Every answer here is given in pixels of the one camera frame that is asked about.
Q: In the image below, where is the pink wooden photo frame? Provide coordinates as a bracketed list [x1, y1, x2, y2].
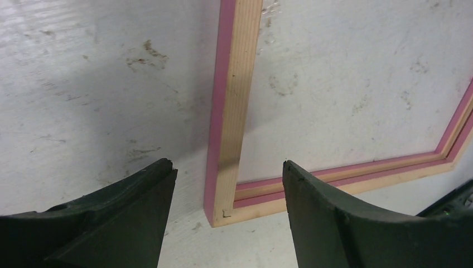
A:
[204, 1, 472, 228]

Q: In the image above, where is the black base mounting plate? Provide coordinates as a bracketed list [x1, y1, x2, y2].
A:
[417, 179, 472, 217]

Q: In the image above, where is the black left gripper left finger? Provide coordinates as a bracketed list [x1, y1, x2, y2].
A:
[1, 159, 177, 267]

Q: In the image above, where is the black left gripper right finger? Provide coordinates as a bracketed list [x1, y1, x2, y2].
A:
[282, 161, 472, 267]

